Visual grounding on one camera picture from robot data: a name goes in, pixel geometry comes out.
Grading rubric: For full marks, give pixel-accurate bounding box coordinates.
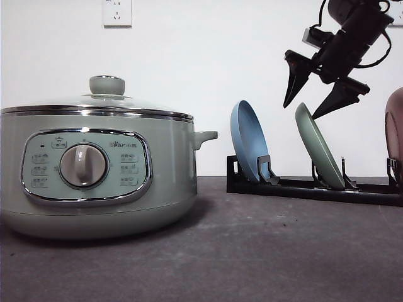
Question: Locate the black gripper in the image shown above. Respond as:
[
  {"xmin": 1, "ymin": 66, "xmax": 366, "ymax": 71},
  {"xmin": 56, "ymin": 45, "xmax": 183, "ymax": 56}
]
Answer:
[{"xmin": 283, "ymin": 29, "xmax": 371, "ymax": 119}]

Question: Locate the green plate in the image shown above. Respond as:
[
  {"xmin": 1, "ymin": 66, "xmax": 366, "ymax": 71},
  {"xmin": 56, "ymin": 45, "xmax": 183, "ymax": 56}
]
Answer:
[{"xmin": 295, "ymin": 103, "xmax": 345, "ymax": 187}]

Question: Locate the glass steamer lid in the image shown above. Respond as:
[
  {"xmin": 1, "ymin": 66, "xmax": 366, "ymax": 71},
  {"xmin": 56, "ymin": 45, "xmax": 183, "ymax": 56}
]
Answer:
[{"xmin": 0, "ymin": 75, "xmax": 194, "ymax": 121}]

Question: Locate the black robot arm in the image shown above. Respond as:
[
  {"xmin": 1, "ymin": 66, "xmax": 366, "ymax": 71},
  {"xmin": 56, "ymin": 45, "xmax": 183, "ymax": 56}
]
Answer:
[{"xmin": 283, "ymin": 0, "xmax": 394, "ymax": 119}]

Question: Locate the pink plate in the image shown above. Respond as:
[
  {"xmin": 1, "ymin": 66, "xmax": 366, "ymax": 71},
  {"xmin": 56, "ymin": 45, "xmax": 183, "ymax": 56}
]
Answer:
[{"xmin": 385, "ymin": 86, "xmax": 403, "ymax": 171}]

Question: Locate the blue plate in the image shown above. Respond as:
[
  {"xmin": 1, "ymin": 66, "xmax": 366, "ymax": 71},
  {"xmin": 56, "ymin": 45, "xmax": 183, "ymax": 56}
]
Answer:
[{"xmin": 230, "ymin": 101, "xmax": 270, "ymax": 180}]

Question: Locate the green electric steamer pot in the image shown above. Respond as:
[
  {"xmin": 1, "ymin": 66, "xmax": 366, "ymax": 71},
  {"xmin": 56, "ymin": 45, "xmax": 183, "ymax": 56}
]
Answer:
[{"xmin": 0, "ymin": 105, "xmax": 218, "ymax": 240}]

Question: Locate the black dish rack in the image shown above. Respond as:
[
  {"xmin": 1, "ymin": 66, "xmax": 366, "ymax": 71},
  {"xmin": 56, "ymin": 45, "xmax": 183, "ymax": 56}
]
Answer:
[{"xmin": 227, "ymin": 155, "xmax": 403, "ymax": 206}]

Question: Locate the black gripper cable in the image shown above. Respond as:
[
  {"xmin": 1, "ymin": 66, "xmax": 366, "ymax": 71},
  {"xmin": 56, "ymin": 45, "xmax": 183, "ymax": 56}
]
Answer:
[{"xmin": 309, "ymin": 0, "xmax": 392, "ymax": 68}]

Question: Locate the white wall socket right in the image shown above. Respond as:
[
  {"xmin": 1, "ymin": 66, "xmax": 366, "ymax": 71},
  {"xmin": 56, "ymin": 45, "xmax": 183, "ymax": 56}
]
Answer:
[{"xmin": 386, "ymin": 0, "xmax": 403, "ymax": 28}]

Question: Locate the white wall socket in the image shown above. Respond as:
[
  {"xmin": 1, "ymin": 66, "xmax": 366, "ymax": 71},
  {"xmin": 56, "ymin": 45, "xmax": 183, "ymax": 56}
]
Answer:
[
  {"xmin": 386, "ymin": 0, "xmax": 403, "ymax": 28},
  {"xmin": 103, "ymin": 0, "xmax": 132, "ymax": 29}
]

